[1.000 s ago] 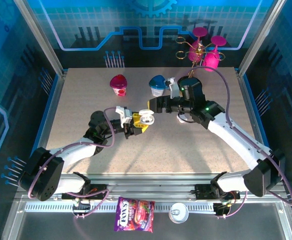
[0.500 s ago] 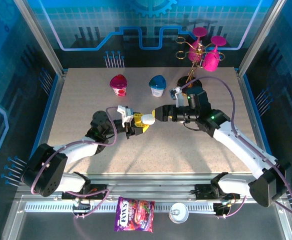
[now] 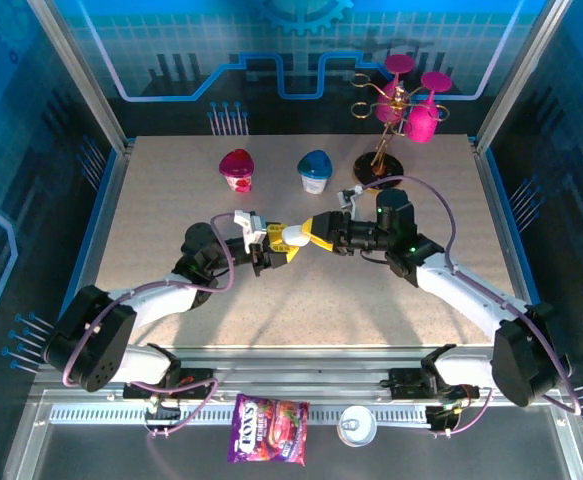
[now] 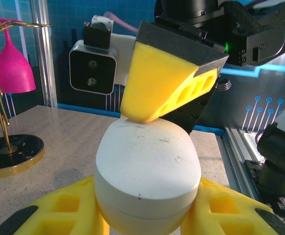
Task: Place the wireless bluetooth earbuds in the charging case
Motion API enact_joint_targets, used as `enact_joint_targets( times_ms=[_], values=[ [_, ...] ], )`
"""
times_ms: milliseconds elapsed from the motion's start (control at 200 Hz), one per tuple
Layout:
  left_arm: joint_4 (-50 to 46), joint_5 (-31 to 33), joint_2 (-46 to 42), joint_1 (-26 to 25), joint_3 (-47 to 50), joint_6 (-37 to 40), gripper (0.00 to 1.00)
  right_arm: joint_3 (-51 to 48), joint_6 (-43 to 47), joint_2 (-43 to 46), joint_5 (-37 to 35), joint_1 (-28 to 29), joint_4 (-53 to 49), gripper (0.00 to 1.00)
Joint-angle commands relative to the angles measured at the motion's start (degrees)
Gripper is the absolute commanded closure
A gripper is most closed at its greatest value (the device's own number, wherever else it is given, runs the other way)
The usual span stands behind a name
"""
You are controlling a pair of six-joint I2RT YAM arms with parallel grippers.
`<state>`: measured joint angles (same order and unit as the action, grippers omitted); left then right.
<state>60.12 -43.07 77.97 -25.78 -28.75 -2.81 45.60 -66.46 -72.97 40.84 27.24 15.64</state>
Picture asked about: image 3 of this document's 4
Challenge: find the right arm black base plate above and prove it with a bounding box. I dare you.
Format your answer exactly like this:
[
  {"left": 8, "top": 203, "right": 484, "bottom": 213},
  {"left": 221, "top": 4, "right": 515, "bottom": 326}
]
[{"left": 388, "top": 367, "right": 481, "bottom": 401}]

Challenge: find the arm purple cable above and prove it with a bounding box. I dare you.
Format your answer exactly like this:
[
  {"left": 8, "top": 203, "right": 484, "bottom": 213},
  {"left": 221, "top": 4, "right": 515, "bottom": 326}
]
[
  {"left": 358, "top": 174, "right": 583, "bottom": 440},
  {"left": 61, "top": 212, "right": 240, "bottom": 439}
]

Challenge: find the pink lid yogurt cup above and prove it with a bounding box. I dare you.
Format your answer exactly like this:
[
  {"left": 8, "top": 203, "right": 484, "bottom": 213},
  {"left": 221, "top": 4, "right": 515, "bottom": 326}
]
[{"left": 218, "top": 148, "right": 255, "bottom": 194}]

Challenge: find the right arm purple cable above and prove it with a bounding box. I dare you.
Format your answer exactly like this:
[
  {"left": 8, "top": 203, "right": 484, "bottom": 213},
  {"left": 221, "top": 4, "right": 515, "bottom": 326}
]
[{"left": 358, "top": 174, "right": 583, "bottom": 440}]

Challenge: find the pink wine glass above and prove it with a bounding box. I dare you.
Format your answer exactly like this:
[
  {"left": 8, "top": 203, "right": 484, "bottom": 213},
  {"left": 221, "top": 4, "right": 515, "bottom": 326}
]
[
  {"left": 375, "top": 53, "right": 416, "bottom": 126},
  {"left": 403, "top": 71, "right": 453, "bottom": 145}
]

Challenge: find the aluminium frame beam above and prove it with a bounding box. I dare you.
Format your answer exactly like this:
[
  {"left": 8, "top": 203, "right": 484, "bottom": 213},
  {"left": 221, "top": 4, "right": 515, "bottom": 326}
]
[{"left": 30, "top": 347, "right": 572, "bottom": 404}]

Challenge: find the purple candy bag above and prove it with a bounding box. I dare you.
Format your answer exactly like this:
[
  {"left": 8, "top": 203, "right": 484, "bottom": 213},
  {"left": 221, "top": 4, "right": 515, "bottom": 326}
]
[{"left": 226, "top": 393, "right": 311, "bottom": 467}]

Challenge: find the black adapter box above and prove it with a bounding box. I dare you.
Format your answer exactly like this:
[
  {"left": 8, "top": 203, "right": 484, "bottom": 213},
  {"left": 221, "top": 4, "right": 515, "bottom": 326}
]
[
  {"left": 143, "top": 397, "right": 182, "bottom": 430},
  {"left": 426, "top": 403, "right": 465, "bottom": 434}
]

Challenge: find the aluminium frame post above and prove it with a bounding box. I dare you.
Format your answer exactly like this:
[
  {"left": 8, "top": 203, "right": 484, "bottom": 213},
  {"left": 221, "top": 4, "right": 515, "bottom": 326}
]
[
  {"left": 474, "top": 0, "right": 573, "bottom": 154},
  {"left": 27, "top": 0, "right": 131, "bottom": 154}
]

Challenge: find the gold wire glass rack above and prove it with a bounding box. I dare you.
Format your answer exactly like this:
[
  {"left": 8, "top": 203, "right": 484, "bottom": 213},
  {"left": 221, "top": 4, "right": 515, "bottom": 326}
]
[{"left": 349, "top": 72, "right": 450, "bottom": 194}]

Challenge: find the left black adapter box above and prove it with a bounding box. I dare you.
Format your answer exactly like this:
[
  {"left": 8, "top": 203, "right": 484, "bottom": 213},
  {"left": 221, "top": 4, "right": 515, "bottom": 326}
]
[{"left": 143, "top": 397, "right": 182, "bottom": 430}]

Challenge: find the grey slotted cable duct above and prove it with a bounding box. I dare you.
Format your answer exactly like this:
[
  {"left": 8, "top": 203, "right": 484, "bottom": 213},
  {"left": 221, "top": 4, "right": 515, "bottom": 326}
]
[{"left": 49, "top": 403, "right": 432, "bottom": 426}]

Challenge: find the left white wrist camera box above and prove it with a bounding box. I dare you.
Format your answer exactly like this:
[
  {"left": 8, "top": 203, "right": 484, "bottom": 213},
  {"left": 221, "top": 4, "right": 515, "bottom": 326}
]
[{"left": 233, "top": 208, "right": 270, "bottom": 247}]

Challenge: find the blue lid yogurt cup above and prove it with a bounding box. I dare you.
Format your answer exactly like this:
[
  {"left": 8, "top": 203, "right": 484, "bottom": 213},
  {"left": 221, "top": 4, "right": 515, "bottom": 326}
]
[{"left": 296, "top": 150, "right": 334, "bottom": 195}]

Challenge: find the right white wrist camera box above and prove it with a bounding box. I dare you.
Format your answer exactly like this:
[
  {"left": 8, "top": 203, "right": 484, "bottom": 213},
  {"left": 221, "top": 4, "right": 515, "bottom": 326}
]
[{"left": 337, "top": 184, "right": 365, "bottom": 222}]

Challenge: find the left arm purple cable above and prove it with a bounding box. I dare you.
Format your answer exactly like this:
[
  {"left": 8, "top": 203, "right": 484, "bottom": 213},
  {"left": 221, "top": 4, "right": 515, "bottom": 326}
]
[{"left": 61, "top": 212, "right": 240, "bottom": 439}]

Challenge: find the right black adapter box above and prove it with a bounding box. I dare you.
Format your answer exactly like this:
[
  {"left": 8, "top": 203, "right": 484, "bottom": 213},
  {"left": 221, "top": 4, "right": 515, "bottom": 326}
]
[{"left": 426, "top": 403, "right": 465, "bottom": 434}]

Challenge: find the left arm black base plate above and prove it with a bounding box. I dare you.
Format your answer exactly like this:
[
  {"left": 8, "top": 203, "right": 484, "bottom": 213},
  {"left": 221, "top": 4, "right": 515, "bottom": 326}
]
[{"left": 122, "top": 367, "right": 213, "bottom": 401}]

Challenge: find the silver drink can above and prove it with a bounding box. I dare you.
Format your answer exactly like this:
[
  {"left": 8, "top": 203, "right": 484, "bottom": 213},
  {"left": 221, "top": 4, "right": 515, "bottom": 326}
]
[{"left": 336, "top": 404, "right": 378, "bottom": 448}]

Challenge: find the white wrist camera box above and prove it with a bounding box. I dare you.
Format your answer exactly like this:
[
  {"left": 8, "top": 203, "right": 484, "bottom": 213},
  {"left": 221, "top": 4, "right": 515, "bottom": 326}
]
[
  {"left": 233, "top": 208, "right": 270, "bottom": 247},
  {"left": 337, "top": 184, "right": 365, "bottom": 222}
]

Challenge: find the left aluminium frame post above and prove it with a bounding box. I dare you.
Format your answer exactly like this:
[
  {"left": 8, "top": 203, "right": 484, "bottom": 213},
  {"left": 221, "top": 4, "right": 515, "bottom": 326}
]
[{"left": 27, "top": 0, "right": 131, "bottom": 154}]

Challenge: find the right aluminium frame post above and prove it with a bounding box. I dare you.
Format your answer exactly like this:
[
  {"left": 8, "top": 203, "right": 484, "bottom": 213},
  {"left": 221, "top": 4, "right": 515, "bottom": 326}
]
[{"left": 474, "top": 0, "right": 573, "bottom": 154}]

